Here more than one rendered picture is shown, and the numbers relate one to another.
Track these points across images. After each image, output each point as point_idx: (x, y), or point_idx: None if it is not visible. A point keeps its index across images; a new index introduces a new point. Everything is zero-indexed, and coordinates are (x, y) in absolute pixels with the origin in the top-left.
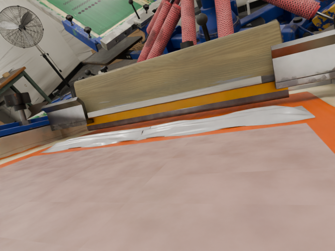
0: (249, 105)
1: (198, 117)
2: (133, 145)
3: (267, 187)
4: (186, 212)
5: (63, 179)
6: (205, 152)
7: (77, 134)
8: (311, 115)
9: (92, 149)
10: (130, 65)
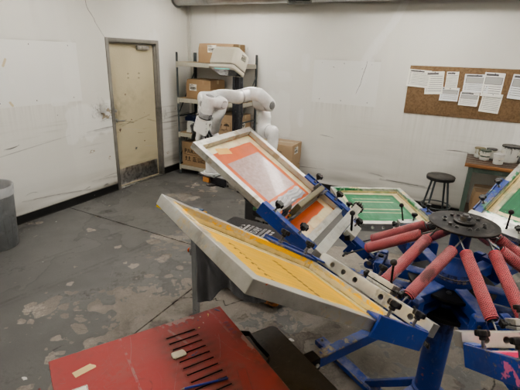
0: (295, 219)
1: None
2: (280, 191)
3: (256, 186)
4: (256, 182)
5: (271, 181)
6: (267, 190)
7: (319, 198)
8: (271, 204)
9: (285, 189)
10: (313, 191)
